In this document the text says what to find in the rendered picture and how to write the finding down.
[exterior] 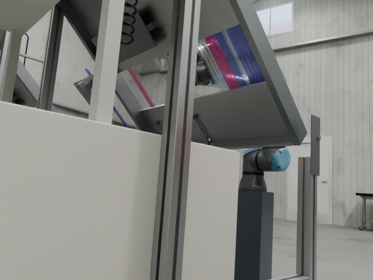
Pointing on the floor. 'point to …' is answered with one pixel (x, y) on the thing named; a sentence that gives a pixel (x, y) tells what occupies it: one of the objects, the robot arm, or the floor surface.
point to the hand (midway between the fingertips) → (164, 73)
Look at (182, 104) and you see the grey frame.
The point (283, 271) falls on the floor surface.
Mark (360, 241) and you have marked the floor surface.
